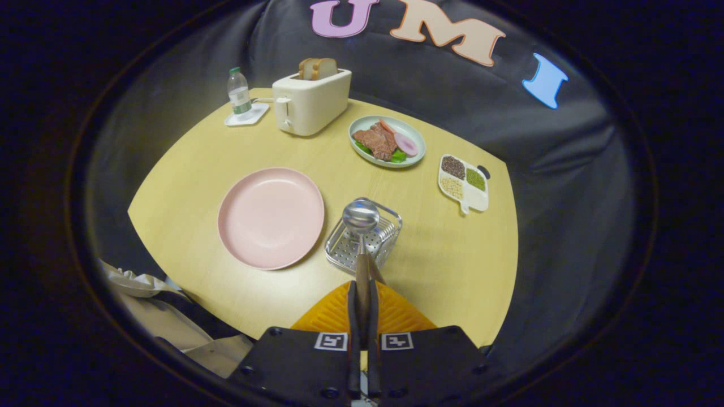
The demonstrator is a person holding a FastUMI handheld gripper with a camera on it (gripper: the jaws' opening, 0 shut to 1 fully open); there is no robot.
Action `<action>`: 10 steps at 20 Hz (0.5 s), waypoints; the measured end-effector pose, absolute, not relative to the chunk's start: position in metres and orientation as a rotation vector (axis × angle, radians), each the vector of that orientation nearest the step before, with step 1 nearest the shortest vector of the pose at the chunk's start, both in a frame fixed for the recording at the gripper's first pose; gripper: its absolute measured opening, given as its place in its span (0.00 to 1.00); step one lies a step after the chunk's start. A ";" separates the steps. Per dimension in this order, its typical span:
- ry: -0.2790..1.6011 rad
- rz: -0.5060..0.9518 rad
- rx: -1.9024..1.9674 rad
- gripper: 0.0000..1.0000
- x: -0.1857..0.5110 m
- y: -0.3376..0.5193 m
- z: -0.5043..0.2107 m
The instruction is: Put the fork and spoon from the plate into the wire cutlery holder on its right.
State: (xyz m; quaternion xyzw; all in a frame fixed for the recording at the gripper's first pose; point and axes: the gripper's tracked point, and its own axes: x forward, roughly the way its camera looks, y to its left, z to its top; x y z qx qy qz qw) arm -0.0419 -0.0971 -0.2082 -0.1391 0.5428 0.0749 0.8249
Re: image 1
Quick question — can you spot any brown meat slice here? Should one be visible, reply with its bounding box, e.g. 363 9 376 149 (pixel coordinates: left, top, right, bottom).
352 122 398 161

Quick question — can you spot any person's dark clothing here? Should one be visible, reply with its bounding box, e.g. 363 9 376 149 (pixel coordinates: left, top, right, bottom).
156 290 247 341

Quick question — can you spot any metal wire cutlery basket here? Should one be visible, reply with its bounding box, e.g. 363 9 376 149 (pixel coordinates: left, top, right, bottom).
324 197 403 276

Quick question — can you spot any pink round plate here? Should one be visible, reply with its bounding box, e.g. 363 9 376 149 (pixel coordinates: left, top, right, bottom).
217 167 325 271

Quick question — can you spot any pink ham slice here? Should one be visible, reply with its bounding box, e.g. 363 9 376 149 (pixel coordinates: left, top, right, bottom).
394 132 419 157

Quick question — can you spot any person's beige clothing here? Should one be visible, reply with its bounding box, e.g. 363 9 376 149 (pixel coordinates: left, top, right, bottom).
99 259 255 378

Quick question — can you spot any cream white toaster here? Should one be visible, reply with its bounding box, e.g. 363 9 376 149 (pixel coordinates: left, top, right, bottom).
272 68 352 137

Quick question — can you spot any white divided grain dish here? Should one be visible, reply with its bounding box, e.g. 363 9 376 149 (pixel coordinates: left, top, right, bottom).
438 154 491 215

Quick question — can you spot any wooden handled metal spoon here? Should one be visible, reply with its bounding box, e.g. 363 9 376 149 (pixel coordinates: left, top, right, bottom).
342 199 381 337

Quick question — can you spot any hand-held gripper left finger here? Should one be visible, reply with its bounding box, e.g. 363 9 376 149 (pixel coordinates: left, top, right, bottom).
227 281 361 407

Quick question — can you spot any pale green oval plate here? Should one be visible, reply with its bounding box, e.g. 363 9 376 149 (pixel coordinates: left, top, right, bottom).
348 115 426 169

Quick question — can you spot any green lettuce leaf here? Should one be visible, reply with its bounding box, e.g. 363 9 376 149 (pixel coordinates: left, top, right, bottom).
354 141 408 164

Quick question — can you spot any clear plastic water bottle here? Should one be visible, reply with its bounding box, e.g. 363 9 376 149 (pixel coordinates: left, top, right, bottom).
227 67 253 122

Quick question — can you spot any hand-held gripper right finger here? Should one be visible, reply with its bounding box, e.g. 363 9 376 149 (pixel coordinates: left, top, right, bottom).
368 281 493 407

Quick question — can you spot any white square coaster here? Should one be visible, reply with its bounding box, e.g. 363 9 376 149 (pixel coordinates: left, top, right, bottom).
225 102 270 127

